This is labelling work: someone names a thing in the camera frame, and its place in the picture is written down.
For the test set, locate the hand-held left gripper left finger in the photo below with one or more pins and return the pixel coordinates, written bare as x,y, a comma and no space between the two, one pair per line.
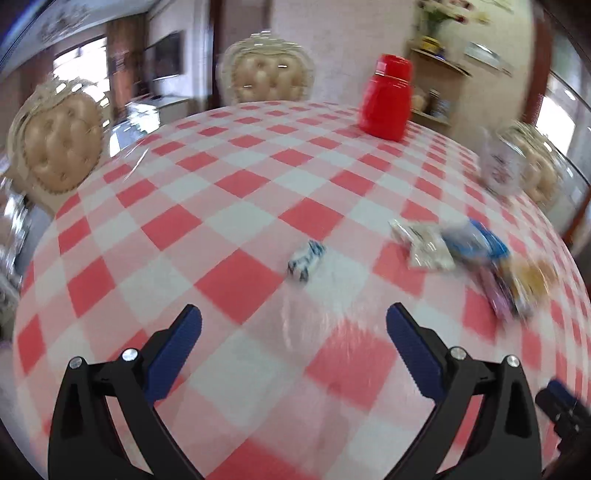
178,355

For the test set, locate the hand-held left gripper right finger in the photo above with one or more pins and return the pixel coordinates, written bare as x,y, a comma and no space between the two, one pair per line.
413,355

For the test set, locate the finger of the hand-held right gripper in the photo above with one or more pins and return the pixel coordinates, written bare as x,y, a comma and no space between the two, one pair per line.
556,401

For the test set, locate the pink snack packet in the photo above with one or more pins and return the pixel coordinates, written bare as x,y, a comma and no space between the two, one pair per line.
498,293

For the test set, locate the clear bag of sponge cake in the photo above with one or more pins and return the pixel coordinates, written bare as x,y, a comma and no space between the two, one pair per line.
533,281

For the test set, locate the blue white patterned snack packet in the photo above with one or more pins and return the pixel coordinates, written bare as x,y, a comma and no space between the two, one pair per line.
304,261

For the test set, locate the red white checked tablecloth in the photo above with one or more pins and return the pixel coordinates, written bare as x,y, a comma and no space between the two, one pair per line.
231,207

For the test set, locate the white floral teapot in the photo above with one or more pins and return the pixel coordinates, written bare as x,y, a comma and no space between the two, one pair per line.
501,166

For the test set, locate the beige tufted dining chair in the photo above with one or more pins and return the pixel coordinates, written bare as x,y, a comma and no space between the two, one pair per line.
60,147
268,74
547,175

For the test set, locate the white television stand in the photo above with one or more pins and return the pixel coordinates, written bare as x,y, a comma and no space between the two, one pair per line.
171,106

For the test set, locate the brown bottle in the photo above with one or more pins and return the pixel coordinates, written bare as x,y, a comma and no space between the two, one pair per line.
435,102

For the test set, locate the pale bag on shelf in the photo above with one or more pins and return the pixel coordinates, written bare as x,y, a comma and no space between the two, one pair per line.
419,101

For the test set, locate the red thermos jug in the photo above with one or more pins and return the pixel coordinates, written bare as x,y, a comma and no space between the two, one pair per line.
385,101

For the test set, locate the glass partition door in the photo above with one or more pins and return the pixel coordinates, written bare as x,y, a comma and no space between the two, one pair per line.
565,120

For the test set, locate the brown curtain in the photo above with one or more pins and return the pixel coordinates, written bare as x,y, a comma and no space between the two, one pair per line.
124,55

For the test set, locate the yellow pot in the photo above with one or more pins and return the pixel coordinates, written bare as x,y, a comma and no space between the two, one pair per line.
431,44

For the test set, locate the flower vase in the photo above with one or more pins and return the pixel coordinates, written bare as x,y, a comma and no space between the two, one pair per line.
436,14

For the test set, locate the chandelier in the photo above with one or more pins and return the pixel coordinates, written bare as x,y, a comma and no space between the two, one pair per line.
62,23

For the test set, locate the wooden wall shelf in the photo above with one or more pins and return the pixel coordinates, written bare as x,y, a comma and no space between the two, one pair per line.
455,71

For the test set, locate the wall television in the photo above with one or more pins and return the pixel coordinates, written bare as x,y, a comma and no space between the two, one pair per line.
164,55

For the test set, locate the white wall switch panel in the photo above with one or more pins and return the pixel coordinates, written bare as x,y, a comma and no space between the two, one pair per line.
487,57

